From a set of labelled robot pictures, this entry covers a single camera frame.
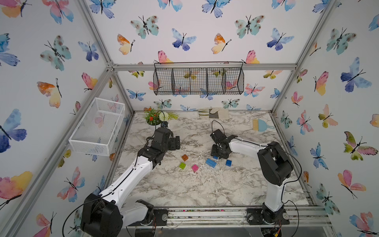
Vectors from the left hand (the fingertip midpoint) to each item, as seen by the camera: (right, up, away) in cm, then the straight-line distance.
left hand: (173, 137), depth 83 cm
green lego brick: (+5, -18, +8) cm, 20 cm away
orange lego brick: (+6, -14, +11) cm, 19 cm away
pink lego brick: (+12, -19, +7) cm, 23 cm away
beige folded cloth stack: (+28, +17, +37) cm, 49 cm away
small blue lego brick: (+25, -13, +11) cm, 31 cm away
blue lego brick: (+33, -16, +8) cm, 38 cm away
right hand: (+25, -11, +12) cm, 30 cm away
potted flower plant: (-15, +11, +14) cm, 23 cm away
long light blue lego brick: (+22, -17, +10) cm, 30 cm away
